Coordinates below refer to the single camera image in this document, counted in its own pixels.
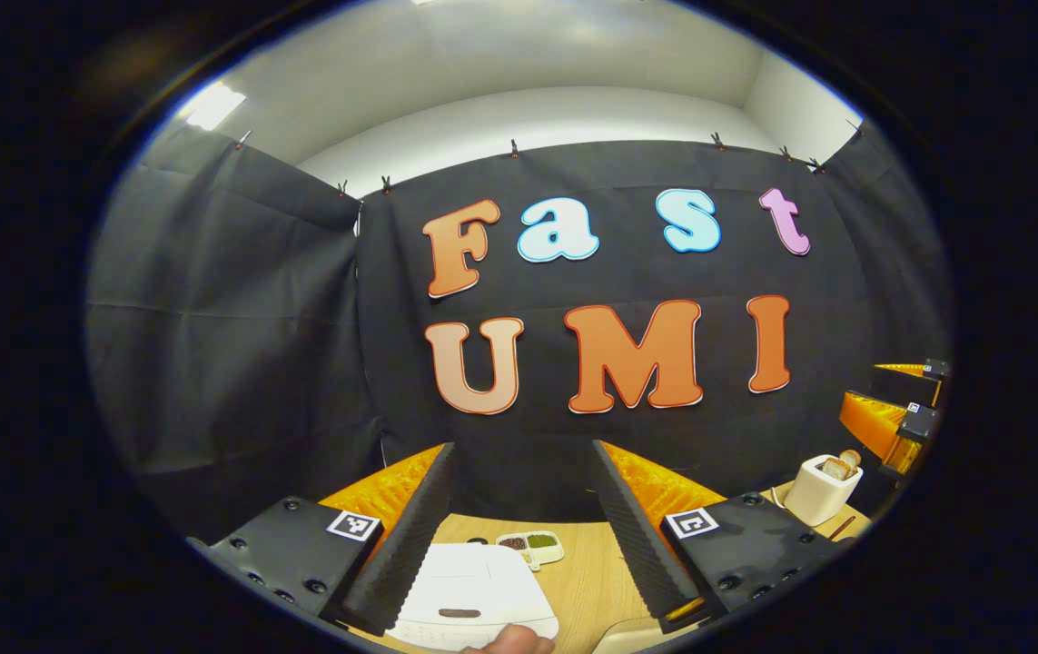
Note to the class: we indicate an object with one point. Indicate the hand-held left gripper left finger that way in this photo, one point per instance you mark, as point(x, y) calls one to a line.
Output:
point(410, 545)

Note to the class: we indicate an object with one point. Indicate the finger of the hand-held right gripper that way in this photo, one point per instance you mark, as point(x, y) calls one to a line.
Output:
point(877, 422)
point(904, 371)

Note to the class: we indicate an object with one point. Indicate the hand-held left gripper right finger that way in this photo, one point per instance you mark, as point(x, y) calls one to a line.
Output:
point(637, 545)

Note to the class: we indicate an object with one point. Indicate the white rice cooker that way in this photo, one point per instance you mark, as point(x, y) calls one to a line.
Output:
point(473, 581)

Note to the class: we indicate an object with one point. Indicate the toast slice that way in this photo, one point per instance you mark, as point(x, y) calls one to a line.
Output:
point(835, 469)
point(850, 460)

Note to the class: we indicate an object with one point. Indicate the white toaster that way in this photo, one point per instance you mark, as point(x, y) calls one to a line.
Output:
point(814, 500)

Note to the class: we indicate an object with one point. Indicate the white divided condiment dish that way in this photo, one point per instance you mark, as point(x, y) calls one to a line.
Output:
point(529, 554)

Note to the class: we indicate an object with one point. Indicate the black backdrop cloth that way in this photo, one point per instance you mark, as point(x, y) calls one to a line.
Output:
point(237, 318)

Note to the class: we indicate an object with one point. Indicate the row of black cloth clips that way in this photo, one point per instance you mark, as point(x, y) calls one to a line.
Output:
point(513, 147)

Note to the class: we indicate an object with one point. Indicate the ceiling light panel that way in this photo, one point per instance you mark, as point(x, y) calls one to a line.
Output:
point(210, 106)

